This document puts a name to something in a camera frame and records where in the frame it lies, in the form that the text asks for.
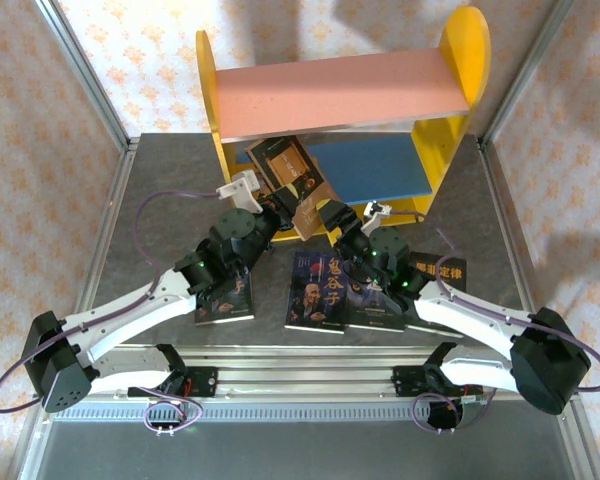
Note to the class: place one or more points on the brown gold cover book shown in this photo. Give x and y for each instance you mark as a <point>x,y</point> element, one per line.
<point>285,165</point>

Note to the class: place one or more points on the black antler cover book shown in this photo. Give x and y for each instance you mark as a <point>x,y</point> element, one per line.
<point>445,272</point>

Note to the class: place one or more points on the dark blue old man book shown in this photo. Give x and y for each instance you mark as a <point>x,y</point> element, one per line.
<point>315,295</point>
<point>230,307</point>

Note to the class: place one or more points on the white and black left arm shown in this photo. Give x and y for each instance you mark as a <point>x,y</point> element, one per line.
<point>130,310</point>

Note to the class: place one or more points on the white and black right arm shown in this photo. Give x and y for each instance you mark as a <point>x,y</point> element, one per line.
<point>480,320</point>

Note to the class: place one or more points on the yellow pink blue shelf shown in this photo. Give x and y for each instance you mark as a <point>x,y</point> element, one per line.
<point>330,90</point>

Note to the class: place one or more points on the small green circuit board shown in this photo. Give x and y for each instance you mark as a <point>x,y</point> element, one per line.
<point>472,400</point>

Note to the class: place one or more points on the aluminium table side rail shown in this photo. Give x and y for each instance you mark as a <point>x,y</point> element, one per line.
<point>505,215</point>
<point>110,210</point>

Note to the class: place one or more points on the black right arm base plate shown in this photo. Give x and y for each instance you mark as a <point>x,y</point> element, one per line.
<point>405,382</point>

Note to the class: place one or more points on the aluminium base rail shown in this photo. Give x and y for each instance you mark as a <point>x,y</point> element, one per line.
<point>305,380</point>

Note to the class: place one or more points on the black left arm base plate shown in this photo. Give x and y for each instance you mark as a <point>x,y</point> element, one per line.
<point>205,382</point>

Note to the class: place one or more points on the aluminium frame post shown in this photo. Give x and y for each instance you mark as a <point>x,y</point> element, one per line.
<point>524,70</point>
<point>86,70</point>

